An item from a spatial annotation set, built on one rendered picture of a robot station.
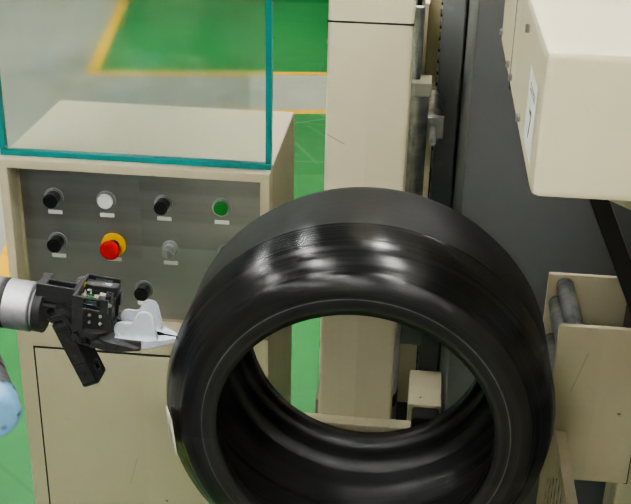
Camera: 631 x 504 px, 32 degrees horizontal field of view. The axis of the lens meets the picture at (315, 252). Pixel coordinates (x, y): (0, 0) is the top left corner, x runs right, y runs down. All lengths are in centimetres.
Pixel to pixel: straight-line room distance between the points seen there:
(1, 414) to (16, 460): 198
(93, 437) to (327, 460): 78
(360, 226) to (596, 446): 66
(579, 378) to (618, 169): 80
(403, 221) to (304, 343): 260
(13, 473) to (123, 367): 117
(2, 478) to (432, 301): 226
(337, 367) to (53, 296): 55
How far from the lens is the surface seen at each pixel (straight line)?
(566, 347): 182
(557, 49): 106
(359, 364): 191
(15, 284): 165
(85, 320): 162
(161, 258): 231
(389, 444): 187
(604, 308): 201
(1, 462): 356
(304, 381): 385
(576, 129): 108
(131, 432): 249
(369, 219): 150
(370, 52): 169
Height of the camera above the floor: 204
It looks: 25 degrees down
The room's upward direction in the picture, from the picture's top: 1 degrees clockwise
